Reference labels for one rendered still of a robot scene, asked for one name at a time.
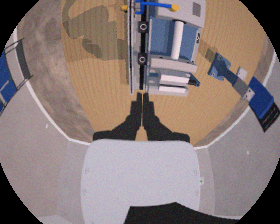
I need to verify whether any grey flat bar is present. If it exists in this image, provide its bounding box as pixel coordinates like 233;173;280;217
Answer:
149;67;190;77

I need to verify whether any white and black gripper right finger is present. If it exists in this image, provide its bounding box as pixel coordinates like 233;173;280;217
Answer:
142;92;190;143

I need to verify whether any grey long narrow bar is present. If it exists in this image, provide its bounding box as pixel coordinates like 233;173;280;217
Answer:
148;77;158;84

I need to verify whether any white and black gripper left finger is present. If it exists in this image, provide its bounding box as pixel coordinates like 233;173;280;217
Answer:
93;92;142;141

